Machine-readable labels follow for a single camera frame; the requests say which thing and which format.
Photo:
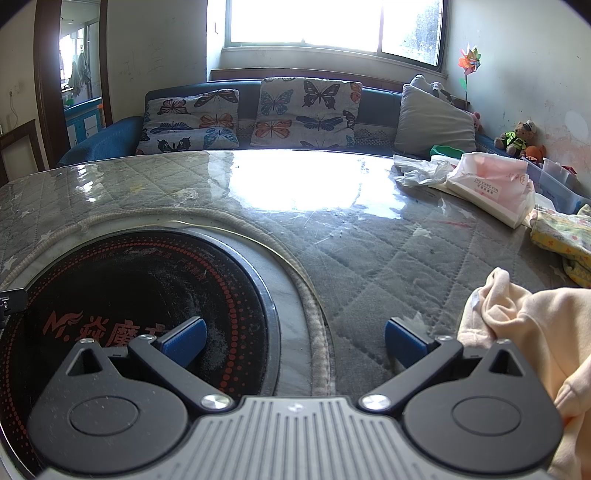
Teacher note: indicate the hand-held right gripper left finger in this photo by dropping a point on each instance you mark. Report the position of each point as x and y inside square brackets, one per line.
[184, 342]

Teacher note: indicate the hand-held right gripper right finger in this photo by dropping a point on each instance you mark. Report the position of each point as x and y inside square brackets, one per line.
[405, 342]

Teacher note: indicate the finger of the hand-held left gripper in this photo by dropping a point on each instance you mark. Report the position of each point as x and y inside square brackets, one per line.
[13, 300]

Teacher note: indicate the cream sweater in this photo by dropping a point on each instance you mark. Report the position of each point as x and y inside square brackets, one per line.
[554, 332]

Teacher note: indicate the hanging grey clothes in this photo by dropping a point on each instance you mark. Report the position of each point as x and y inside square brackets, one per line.
[81, 69]

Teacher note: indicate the black round built-in cooktop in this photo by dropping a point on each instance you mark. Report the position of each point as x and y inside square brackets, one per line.
[115, 286]

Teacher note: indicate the dark wooden counter cabinet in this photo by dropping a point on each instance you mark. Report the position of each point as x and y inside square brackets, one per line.
[18, 152]

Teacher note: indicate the pink and white plastic bag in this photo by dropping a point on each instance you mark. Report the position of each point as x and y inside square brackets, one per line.
[494, 184]

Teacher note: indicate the yellow floral cloth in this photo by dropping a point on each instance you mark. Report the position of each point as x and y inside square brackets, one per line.
[563, 233]

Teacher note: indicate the blue cabinet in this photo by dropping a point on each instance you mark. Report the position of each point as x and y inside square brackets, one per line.
[83, 121]

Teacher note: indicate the green plastic item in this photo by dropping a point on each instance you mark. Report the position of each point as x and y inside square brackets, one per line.
[445, 151]

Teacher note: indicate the clear plastic storage box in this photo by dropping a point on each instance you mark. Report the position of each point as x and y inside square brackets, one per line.
[558, 187]

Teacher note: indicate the plain grey pillow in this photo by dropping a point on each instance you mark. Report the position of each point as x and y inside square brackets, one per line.
[431, 124]

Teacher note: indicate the butterfly print cushion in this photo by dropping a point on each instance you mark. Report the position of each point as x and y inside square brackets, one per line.
[304, 113]
[184, 122]

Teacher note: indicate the orange plush toy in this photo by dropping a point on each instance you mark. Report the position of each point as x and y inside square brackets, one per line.
[535, 153]

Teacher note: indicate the pink plush toy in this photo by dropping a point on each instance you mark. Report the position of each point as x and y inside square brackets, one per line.
[476, 121]

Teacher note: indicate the blue sofa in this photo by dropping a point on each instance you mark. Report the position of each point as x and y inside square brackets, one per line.
[378, 110]

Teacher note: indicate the brown teddy bear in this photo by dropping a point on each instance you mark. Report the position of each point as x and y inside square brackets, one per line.
[518, 137]

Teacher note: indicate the colourful pinwheel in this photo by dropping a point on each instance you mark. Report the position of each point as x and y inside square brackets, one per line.
[470, 60]

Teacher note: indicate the window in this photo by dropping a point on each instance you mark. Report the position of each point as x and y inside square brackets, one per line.
[323, 23]

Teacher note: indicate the wall socket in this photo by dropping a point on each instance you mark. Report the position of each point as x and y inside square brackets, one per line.
[17, 88]

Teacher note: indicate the dark wooden door frame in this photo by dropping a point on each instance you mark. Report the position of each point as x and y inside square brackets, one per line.
[44, 69]

